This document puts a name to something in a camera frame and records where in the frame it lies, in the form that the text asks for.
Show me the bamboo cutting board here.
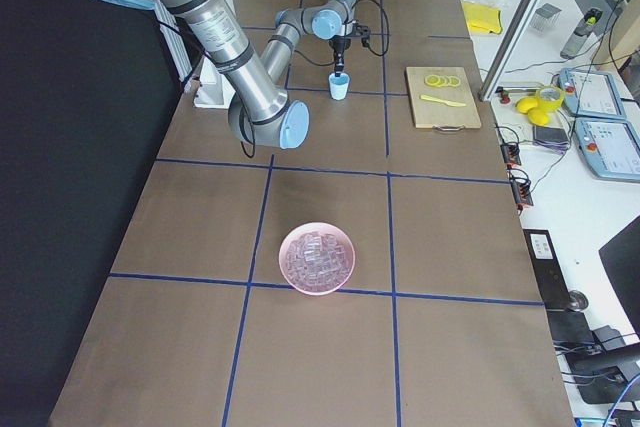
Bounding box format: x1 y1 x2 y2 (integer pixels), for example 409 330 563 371
405 67 482 132

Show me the teach pendant tablet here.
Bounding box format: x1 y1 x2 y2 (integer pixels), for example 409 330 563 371
558 68 626 120
574 117 639 183

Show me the yellow lemon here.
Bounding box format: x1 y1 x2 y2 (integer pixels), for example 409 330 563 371
516 97 550 127

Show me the aluminium frame post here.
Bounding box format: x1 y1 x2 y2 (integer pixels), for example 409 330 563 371
478 0 540 101

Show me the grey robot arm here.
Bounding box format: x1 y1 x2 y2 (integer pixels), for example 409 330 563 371
102 0 357 149

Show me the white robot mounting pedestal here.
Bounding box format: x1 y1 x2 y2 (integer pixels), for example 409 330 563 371
194 58 235 110

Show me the light blue paper cup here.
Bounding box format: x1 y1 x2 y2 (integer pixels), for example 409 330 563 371
328 72 350 101

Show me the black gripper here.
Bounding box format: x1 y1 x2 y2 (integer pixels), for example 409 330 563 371
329 36 351 78

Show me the black monitor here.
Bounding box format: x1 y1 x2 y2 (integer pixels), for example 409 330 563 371
599 217 640 332

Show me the lower teach pendant tablet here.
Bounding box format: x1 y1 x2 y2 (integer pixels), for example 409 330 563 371
574 117 639 183

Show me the upper teach pendant tablet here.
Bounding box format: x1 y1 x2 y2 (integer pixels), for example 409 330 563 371
558 68 626 120

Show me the pink bowl of ice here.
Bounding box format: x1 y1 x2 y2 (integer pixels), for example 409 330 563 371
278 222 356 296

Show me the lemon slice top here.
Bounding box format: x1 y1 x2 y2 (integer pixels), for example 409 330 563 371
447 76 461 87

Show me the yellow plastic knife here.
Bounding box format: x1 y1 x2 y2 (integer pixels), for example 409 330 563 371
420 94 467 108

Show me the yellow cloth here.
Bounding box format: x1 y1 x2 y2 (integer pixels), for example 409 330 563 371
462 2 503 35

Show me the purple notebook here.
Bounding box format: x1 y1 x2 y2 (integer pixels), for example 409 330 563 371
532 125 570 153

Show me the yellow tape roll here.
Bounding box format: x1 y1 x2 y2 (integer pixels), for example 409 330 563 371
535 86 565 113

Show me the lemon slice bottom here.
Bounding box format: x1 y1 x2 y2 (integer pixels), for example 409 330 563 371
424 75 441 87

